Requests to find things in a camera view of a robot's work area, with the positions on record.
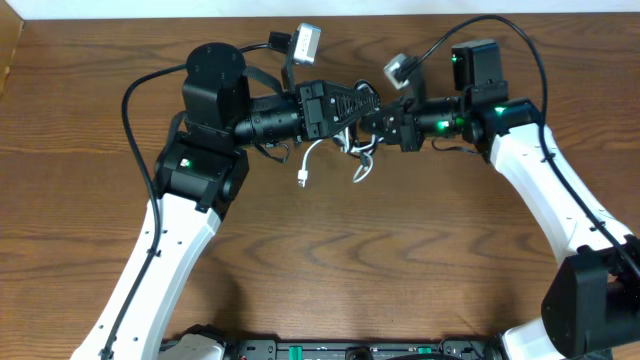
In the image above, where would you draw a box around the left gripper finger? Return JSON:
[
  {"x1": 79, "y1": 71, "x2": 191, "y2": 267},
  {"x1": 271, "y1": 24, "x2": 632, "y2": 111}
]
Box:
[
  {"x1": 324, "y1": 79, "x2": 380, "y2": 105},
  {"x1": 329, "y1": 102, "x2": 379, "y2": 136}
]

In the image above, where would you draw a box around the white USB cable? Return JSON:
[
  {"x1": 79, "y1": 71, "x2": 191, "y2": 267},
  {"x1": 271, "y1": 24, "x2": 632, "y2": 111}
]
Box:
[{"x1": 296, "y1": 130, "x2": 386, "y2": 189}]

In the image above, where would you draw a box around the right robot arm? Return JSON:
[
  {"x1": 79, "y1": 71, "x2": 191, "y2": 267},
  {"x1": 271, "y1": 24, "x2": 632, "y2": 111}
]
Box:
[{"x1": 361, "y1": 39, "x2": 639, "y2": 359}]

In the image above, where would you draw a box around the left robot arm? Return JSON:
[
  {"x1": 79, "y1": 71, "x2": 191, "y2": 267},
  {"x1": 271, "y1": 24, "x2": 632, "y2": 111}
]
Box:
[{"x1": 74, "y1": 43, "x2": 379, "y2": 359}]

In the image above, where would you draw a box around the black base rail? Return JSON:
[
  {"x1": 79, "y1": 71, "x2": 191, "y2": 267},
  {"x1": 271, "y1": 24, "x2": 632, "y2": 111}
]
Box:
[{"x1": 159, "y1": 324, "x2": 506, "y2": 360}]

